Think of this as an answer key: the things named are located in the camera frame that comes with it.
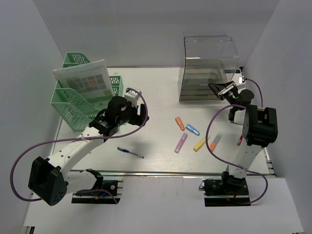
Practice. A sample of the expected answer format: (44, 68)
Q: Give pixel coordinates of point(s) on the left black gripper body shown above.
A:
(131, 116)

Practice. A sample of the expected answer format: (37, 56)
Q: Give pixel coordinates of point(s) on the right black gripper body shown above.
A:
(230, 93)

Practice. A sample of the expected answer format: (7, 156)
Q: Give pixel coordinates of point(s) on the document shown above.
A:
(90, 80)

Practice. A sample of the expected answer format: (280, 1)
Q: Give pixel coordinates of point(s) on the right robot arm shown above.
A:
(259, 130)

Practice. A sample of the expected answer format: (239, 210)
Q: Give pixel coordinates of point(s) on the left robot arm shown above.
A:
(52, 178)

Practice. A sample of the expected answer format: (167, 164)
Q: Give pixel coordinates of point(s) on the clear acrylic drawer unit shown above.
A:
(207, 59)

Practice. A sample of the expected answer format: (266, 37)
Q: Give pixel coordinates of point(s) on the blue ballpoint pen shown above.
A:
(128, 152)

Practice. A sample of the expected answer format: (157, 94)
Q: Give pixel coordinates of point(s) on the green file organizer rack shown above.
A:
(76, 111)

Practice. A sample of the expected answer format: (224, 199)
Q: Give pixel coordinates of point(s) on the red pen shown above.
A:
(240, 140)

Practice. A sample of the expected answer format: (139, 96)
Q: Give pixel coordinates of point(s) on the orange highlighter white cap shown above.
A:
(215, 141)

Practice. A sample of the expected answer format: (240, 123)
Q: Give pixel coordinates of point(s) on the blue highlighter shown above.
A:
(192, 129)

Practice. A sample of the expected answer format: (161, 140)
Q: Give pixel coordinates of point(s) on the orange highlighter near gripper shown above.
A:
(180, 123)

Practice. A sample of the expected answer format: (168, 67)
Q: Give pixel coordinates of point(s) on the yellow highlighter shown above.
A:
(201, 143)

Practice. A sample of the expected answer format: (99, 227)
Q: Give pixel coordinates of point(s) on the purple highlighter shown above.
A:
(181, 143)

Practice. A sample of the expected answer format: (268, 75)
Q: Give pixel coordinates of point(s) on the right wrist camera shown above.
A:
(241, 79)

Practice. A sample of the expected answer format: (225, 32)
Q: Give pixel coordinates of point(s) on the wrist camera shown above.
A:
(132, 96)
(241, 79)

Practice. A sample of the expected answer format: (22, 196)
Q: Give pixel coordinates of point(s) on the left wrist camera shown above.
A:
(132, 96)

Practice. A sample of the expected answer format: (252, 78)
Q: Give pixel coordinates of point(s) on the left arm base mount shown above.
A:
(109, 192)

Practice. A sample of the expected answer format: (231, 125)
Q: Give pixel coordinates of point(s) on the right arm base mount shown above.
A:
(222, 193)

